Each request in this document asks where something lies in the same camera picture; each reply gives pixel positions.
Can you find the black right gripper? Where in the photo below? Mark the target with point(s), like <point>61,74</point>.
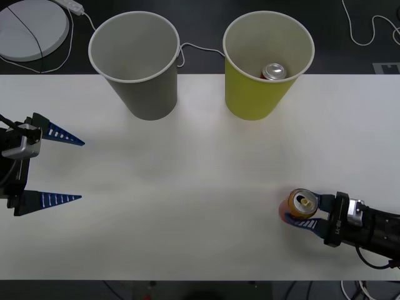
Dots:
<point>337,218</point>

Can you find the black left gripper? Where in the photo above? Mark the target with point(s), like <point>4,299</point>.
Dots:
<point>14,178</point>

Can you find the orange drink can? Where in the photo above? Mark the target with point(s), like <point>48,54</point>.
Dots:
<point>295,203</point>

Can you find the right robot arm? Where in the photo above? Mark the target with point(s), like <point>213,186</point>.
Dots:
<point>381,228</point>

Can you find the grey plastic bin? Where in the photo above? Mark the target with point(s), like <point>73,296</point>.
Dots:
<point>140,93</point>

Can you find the yellow-green plastic bin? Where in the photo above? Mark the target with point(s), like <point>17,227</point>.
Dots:
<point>250,100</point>

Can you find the white round disc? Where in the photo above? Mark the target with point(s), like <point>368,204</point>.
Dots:
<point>25,31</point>

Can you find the white power strip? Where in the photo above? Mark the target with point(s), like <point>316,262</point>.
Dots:
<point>72,5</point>

